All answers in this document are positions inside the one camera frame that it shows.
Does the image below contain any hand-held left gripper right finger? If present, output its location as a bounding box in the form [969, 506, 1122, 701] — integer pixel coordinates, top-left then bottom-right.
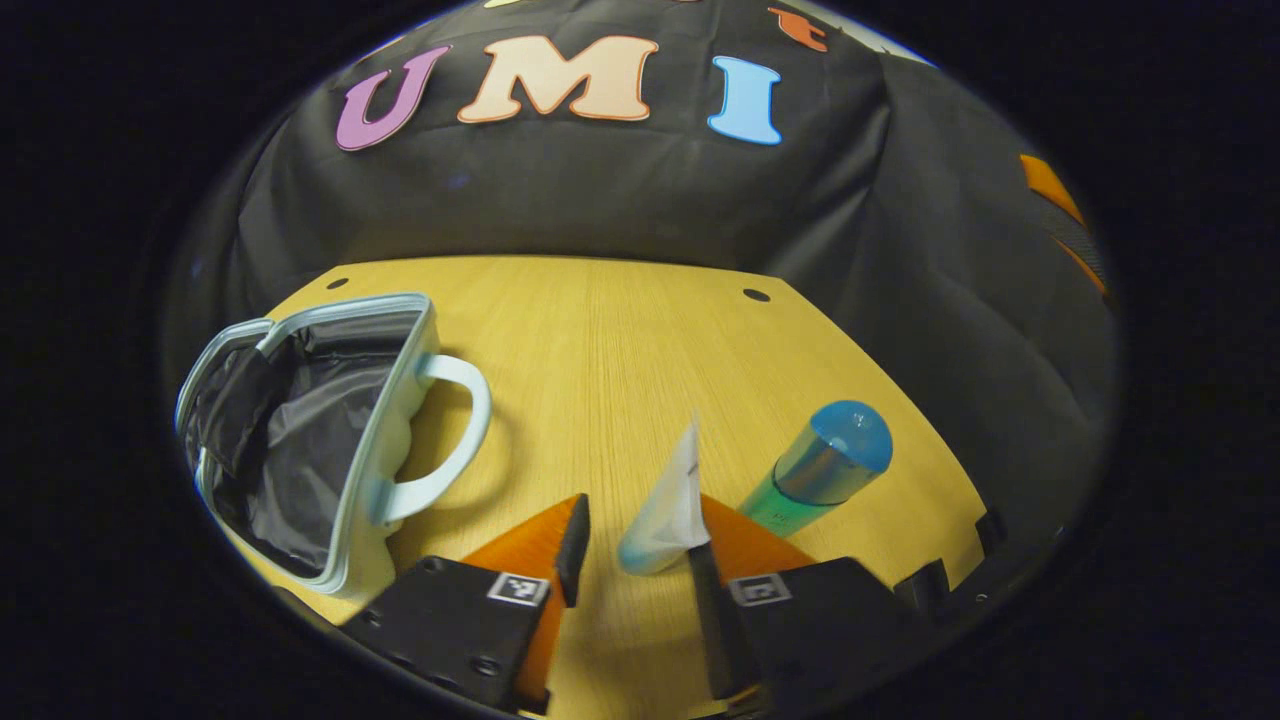
[686, 493, 936, 703]

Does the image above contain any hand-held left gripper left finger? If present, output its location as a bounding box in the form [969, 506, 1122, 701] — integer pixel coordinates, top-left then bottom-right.
[338, 492, 593, 716]

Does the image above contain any white squeeze tube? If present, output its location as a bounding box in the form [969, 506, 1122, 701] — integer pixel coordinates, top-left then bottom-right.
[617, 415, 713, 578]

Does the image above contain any blue transparent bottle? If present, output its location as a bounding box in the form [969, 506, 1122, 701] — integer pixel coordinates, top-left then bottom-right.
[738, 400, 894, 539]

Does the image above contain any light blue small suitcase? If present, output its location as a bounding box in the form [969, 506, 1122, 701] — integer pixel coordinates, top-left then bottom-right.
[175, 292, 494, 599]

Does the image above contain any small black block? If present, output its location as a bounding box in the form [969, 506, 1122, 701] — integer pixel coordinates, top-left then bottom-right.
[893, 558, 952, 613]

